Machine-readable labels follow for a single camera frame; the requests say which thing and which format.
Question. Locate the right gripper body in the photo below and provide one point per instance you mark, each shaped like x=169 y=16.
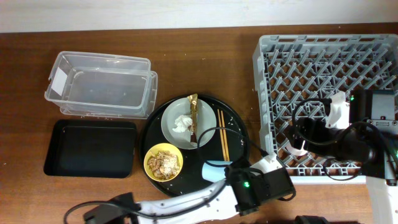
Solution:
x=333 y=142

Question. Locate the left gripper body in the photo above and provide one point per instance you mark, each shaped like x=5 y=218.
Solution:
x=245 y=166

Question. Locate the pink cup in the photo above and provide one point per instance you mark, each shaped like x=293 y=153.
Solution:
x=295 y=151

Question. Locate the light blue cup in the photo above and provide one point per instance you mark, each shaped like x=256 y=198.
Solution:
x=214 y=174

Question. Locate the yellow bowl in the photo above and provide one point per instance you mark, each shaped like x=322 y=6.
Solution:
x=161 y=147

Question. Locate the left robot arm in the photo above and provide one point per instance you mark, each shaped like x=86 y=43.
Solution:
x=216 y=202

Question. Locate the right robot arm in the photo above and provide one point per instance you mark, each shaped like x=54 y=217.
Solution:
x=359 y=128

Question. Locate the grey dishwasher rack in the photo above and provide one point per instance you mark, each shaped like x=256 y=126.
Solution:
x=293 y=72

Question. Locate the right wooden chopstick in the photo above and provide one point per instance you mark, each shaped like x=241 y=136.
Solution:
x=225 y=141

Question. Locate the wooden chopstick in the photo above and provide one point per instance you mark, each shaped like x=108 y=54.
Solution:
x=221 y=136
x=225 y=141

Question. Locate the grey plate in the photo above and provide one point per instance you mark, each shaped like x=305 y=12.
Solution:
x=206 y=119

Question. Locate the left wooden chopstick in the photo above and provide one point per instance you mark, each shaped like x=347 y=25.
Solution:
x=221 y=136

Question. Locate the round black tray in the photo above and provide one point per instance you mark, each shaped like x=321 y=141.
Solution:
x=190 y=178

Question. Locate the food scraps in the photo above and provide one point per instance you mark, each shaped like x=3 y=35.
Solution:
x=164 y=165

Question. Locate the crumpled white tissue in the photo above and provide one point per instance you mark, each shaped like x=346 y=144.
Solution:
x=183 y=123

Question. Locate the gold snack wrapper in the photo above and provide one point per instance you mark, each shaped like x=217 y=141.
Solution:
x=193 y=100

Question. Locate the black rectangular tray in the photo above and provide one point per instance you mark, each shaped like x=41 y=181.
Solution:
x=87 y=148

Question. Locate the clear plastic bin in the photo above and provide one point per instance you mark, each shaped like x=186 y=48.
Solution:
x=102 y=85

